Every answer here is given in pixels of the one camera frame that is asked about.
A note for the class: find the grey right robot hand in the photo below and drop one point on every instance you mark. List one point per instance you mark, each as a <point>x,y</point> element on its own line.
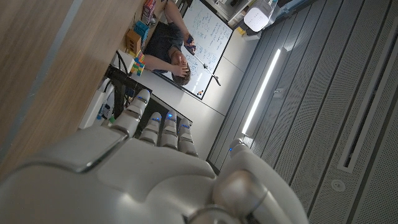
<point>140,186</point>

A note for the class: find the black computer monitor with stand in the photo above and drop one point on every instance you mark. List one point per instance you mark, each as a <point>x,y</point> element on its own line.
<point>155,105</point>

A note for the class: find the colourful block stack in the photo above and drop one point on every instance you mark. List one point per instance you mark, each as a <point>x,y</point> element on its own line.
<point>138,65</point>

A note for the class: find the white square container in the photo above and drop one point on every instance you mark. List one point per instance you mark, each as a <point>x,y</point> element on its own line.
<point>122,60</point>

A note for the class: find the long grabber stick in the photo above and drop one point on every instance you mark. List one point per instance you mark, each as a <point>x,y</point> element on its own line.
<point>203,65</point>

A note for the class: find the brown cardboard box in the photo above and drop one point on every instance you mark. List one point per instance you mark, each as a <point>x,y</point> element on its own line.
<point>133,43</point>

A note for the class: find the seated person in dark shirt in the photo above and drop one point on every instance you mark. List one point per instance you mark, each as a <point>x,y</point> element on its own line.
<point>163,40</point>

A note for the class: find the long linear ceiling light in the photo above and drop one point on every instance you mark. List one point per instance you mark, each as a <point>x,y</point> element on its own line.
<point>261,91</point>

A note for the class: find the blue cube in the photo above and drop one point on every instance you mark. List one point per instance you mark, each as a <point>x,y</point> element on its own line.
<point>141,29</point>

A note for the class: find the small ceiling sensor box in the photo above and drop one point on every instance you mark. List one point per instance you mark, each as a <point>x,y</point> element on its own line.
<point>279,92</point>

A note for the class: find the whiteboard with writing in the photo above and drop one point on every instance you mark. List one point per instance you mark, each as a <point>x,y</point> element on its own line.
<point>211,34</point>

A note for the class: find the pink red puzzle cube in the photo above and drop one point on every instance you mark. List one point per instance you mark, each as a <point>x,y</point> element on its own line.
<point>148,9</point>

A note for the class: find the small yellow box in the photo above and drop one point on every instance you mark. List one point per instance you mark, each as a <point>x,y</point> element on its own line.
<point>241,30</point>

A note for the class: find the round ceiling sensor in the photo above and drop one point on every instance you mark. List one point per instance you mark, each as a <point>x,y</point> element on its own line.
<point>338,185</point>

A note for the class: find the white shelf cabinet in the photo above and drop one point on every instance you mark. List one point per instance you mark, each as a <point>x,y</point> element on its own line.
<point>230,9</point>

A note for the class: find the white perforated device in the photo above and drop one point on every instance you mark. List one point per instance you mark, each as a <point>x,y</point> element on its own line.
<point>258,17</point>

